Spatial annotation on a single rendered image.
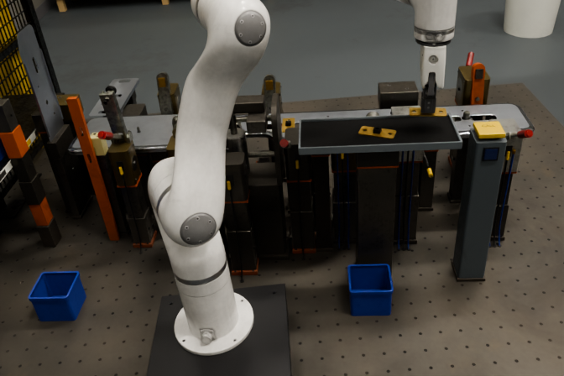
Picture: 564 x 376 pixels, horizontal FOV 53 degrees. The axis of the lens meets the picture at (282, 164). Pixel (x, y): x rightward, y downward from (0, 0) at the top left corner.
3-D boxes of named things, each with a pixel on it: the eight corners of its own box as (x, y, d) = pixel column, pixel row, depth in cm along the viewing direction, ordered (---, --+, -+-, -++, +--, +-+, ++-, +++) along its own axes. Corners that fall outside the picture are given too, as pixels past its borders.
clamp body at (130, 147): (159, 233, 181) (134, 138, 161) (151, 254, 173) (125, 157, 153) (138, 234, 181) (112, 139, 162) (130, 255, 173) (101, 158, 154)
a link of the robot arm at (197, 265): (180, 293, 118) (154, 201, 106) (160, 242, 133) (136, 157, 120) (234, 272, 122) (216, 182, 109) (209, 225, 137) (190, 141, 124)
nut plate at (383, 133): (396, 131, 133) (397, 127, 132) (393, 139, 130) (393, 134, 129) (362, 127, 136) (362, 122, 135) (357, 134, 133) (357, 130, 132)
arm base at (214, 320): (248, 355, 126) (236, 296, 116) (166, 356, 128) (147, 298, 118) (258, 292, 142) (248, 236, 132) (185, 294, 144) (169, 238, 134)
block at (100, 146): (131, 229, 183) (103, 131, 163) (128, 236, 180) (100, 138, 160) (121, 229, 183) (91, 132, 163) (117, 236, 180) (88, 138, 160)
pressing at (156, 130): (515, 100, 177) (516, 96, 176) (540, 137, 158) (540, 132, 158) (88, 119, 187) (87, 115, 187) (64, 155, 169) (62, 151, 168)
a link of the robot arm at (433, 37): (456, 32, 115) (455, 46, 117) (453, 18, 123) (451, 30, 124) (414, 32, 117) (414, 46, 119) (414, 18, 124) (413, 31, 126)
